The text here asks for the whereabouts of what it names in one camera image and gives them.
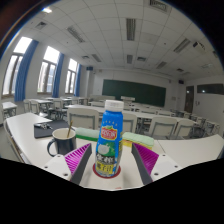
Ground grey classroom chairs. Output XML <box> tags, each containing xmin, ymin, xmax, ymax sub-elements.
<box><xmin>23</xmin><ymin>96</ymin><xmax>223</xmax><ymax>139</ymax></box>

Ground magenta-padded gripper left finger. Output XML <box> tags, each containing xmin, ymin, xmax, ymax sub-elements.
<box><xmin>43</xmin><ymin>143</ymin><xmax>93</xmax><ymax>186</ymax></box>

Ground tall classroom windows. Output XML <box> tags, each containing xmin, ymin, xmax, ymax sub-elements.
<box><xmin>1</xmin><ymin>36</ymin><xmax>79</xmax><ymax>98</ymax></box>

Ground blue curtains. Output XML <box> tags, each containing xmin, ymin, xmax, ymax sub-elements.
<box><xmin>13</xmin><ymin>39</ymin><xmax>83</xmax><ymax>103</ymax></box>

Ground bunch of keys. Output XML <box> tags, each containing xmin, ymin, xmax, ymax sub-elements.
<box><xmin>34</xmin><ymin>122</ymin><xmax>53</xmax><ymax>131</ymax></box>

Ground dark flat notebook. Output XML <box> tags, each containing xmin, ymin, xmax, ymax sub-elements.
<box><xmin>33</xmin><ymin>119</ymin><xmax>71</xmax><ymax>139</ymax></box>

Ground dark blue mug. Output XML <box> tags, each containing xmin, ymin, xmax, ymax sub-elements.
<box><xmin>46</xmin><ymin>127</ymin><xmax>78</xmax><ymax>158</ymax></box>

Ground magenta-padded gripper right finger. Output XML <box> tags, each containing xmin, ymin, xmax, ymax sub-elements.
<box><xmin>130</xmin><ymin>142</ymin><xmax>183</xmax><ymax>186</ymax></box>

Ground dark green blackboard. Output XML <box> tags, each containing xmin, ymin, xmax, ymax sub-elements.
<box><xmin>101</xmin><ymin>79</ymin><xmax>167</xmax><ymax>108</ymax></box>

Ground wooden stir stick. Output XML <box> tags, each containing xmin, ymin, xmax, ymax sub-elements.
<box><xmin>66</xmin><ymin>120</ymin><xmax>74</xmax><ymax>139</ymax></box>

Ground blue white-capped drink bottle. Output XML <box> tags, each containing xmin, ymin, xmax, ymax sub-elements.
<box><xmin>94</xmin><ymin>99</ymin><xmax>125</xmax><ymax>178</ymax></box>

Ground yellow and green cloth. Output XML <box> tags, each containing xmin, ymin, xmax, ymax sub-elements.
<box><xmin>121</xmin><ymin>131</ymin><xmax>155</xmax><ymax>150</ymax></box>

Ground dark door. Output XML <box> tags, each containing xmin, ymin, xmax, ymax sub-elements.
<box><xmin>184</xmin><ymin>85</ymin><xmax>195</xmax><ymax>114</ymax></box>

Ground ceiling light panels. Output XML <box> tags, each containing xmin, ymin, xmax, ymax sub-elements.
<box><xmin>34</xmin><ymin>0</ymin><xmax>221</xmax><ymax>73</ymax></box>

